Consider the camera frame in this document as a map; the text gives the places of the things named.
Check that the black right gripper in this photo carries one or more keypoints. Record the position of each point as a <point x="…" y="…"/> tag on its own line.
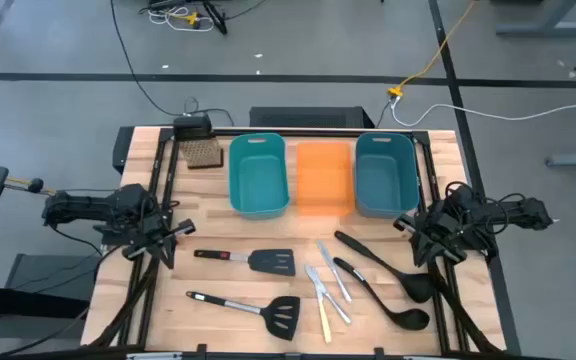
<point x="433" y="232"/>

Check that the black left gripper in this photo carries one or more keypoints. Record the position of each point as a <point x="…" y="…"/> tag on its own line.
<point x="168" y="235"/>

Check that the plain black ladle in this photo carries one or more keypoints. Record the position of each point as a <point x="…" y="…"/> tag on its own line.
<point x="418" y="287"/>

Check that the silver table knife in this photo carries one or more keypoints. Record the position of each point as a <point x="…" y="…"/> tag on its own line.
<point x="335" y="272"/>
<point x="340" y="311"/>

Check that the black spatula steel shaft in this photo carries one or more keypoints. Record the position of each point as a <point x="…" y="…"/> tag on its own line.
<point x="267" y="316"/>

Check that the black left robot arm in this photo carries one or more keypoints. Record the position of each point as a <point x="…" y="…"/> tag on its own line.
<point x="88" y="207"/>

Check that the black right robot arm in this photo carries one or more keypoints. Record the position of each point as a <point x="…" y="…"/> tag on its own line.
<point x="508" y="212"/>

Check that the blue-grey plastic bin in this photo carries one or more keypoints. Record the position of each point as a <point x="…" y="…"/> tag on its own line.
<point x="385" y="180"/>

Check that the metal box grater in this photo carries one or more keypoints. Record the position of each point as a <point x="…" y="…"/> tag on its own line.
<point x="200" y="152"/>

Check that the teal plastic bin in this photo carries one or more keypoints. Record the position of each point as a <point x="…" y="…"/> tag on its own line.
<point x="258" y="180"/>

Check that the orange translucent plastic tray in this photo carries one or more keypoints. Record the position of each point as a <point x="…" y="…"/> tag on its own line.
<point x="324" y="180"/>

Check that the black side beam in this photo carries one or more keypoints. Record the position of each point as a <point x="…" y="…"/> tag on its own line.
<point x="18" y="302"/>

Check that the black perforated box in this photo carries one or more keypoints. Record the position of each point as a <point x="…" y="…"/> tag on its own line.
<point x="308" y="117"/>

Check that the black floor tool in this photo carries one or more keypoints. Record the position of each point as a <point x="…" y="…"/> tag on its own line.
<point x="216" y="20"/>

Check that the grey desk leg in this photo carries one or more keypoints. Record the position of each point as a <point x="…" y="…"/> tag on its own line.
<point x="543" y="29"/>

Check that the black aluminium rig frame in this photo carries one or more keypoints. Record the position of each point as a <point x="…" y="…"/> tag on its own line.
<point x="248" y="356"/>

